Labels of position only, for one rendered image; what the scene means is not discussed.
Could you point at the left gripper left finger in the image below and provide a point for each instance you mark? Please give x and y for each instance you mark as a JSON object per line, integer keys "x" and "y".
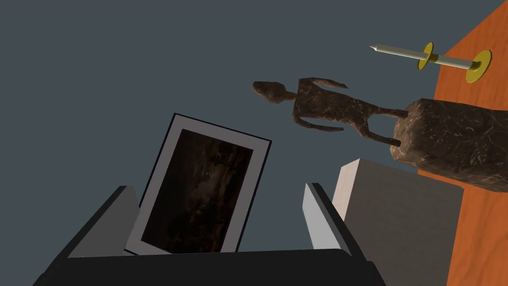
{"x": 104, "y": 229}

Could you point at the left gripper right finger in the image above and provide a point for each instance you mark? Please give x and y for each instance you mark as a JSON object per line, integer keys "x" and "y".
{"x": 322, "y": 222}

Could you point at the grey box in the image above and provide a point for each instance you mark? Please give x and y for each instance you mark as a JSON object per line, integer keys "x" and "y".
{"x": 397, "y": 222}

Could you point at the framed dark picture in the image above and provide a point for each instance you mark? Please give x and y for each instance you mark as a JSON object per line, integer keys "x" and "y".
{"x": 198, "y": 190}

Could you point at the brown stone figure statue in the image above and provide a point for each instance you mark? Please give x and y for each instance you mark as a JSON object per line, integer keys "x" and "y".
{"x": 436, "y": 135}

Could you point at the orange wooden table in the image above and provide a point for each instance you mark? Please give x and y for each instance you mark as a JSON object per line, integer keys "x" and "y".
{"x": 482, "y": 238}

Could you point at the white candle on gold holder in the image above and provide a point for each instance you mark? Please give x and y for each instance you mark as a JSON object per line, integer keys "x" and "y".
{"x": 432, "y": 58}

